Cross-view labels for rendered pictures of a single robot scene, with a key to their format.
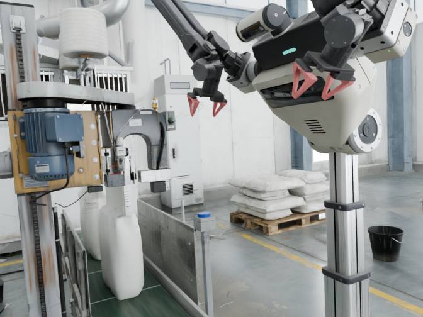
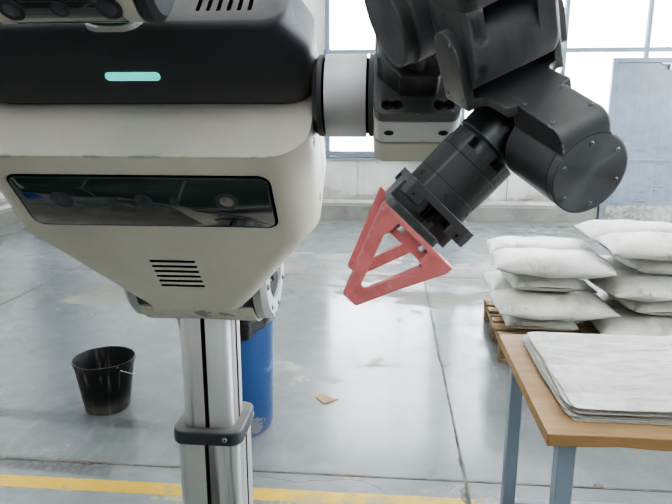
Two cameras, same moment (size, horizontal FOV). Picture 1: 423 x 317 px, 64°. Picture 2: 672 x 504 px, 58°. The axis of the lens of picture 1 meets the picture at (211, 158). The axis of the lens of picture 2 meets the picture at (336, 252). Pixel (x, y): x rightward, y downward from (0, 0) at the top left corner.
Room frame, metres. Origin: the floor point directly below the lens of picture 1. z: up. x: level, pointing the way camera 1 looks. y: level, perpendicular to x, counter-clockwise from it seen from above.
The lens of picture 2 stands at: (0.55, 0.18, 1.42)
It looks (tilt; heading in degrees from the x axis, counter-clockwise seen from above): 13 degrees down; 303
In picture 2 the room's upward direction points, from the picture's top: straight up
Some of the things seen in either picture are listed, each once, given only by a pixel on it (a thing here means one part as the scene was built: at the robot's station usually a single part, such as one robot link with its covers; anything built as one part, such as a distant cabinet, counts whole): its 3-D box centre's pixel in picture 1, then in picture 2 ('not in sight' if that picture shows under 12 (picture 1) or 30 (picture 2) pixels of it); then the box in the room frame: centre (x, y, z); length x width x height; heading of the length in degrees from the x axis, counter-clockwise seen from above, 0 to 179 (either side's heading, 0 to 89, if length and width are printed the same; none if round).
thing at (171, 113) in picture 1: (167, 121); not in sight; (1.60, 0.20, 1.28); 0.08 x 0.05 x 0.09; 28
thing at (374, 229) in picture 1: (385, 243); (106, 381); (3.02, -1.54, 0.13); 0.30 x 0.30 x 0.26
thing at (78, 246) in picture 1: (73, 259); not in sight; (1.91, 0.82, 0.53); 1.05 x 0.02 x 0.41; 28
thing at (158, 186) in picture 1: (161, 185); not in sight; (1.57, 0.24, 0.98); 0.09 x 0.05 x 0.05; 118
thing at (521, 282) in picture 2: not in sight; (536, 272); (1.50, -3.62, 0.44); 0.66 x 0.43 x 0.13; 118
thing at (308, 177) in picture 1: (299, 176); not in sight; (4.68, -1.21, 0.56); 0.67 x 0.43 x 0.15; 28
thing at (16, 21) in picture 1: (17, 23); not in sight; (1.34, 0.72, 1.68); 0.05 x 0.03 x 0.06; 118
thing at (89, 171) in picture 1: (55, 150); not in sight; (1.45, 0.66, 1.18); 0.34 x 0.25 x 0.31; 118
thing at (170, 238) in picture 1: (162, 241); not in sight; (2.16, 0.35, 0.53); 1.05 x 0.02 x 0.41; 28
